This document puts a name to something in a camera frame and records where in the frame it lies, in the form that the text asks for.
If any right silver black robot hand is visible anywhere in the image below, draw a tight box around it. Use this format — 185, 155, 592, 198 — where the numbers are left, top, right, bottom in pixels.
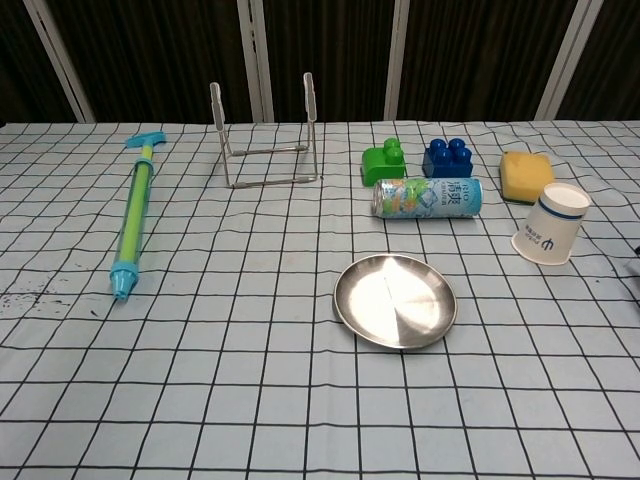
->
619, 242, 640, 281

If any white paper cup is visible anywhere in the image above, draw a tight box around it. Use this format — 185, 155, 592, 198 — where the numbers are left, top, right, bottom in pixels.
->
510, 182, 593, 266

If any round metal plate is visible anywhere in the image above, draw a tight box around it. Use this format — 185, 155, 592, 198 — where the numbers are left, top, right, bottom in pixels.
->
332, 253, 459, 351

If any yellow sponge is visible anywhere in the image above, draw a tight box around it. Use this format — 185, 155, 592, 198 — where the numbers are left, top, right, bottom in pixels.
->
500, 150, 557, 206

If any blue toy building block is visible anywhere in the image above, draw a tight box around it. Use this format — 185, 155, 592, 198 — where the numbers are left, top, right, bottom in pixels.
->
421, 137, 475, 179

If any light blue drink can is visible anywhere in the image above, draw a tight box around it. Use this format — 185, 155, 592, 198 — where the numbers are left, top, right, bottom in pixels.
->
370, 177, 485, 220

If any green toy building block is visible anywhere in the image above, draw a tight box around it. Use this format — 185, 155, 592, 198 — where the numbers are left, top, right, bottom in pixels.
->
361, 139, 408, 188

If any checkered white tablecloth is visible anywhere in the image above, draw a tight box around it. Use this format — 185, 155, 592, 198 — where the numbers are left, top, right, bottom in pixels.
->
0, 119, 640, 480

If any blue green toy water pump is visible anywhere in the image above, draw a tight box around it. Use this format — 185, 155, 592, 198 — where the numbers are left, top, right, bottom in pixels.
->
109, 130, 167, 302

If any white metal frame post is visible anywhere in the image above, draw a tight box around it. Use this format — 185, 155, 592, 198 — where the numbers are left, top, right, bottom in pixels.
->
236, 0, 275, 123
535, 0, 594, 121
22, 0, 97, 124
383, 0, 411, 121

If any metal wire stand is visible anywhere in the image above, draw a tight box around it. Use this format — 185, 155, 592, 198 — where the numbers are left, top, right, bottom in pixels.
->
209, 72, 320, 190

